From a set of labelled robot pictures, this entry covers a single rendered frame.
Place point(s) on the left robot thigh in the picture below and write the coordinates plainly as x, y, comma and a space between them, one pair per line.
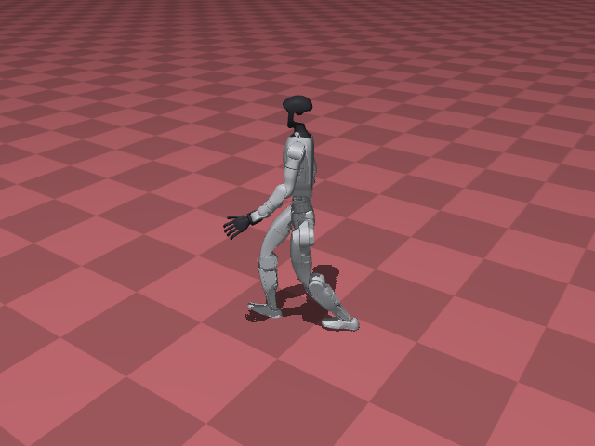
301, 240

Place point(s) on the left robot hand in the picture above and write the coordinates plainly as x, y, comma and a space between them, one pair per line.
240, 223

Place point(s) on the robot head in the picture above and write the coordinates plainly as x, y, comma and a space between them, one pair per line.
298, 105

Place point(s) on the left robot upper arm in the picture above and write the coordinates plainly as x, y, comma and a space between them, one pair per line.
294, 157

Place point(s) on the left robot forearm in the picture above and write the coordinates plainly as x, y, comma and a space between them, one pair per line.
275, 201

